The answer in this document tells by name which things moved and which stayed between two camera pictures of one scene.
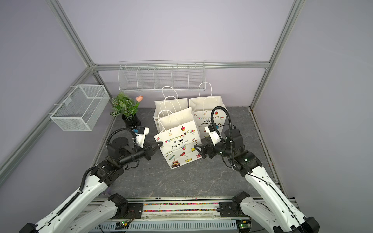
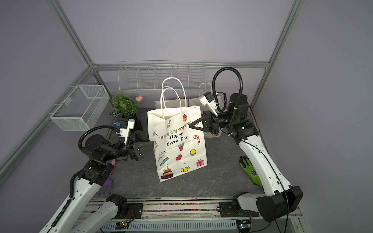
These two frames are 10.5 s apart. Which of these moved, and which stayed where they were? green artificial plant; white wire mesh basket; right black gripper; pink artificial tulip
Moved: right black gripper
Stayed: green artificial plant; pink artificial tulip; white wire mesh basket
